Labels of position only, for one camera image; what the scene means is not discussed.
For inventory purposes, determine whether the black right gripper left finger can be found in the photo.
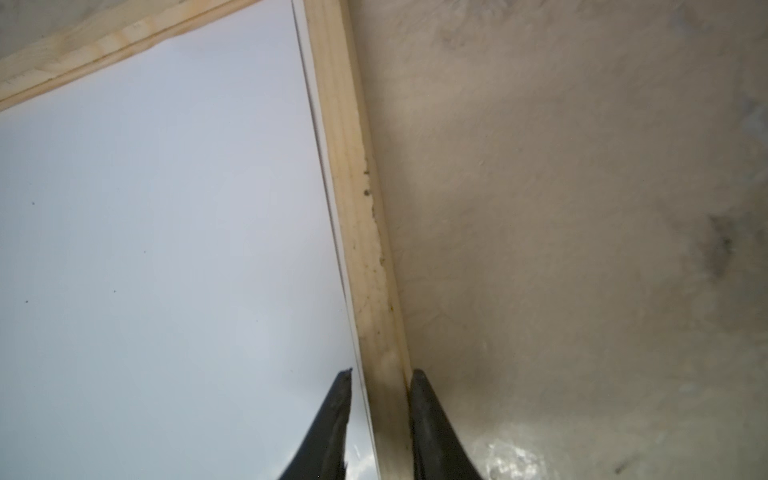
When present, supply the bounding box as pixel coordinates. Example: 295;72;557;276
279;369;352;480

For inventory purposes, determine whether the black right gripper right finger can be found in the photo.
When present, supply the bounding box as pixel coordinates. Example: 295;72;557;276
409;369;482;480

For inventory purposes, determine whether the light wooden picture frame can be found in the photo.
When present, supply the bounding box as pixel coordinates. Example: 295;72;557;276
1;1;413;479

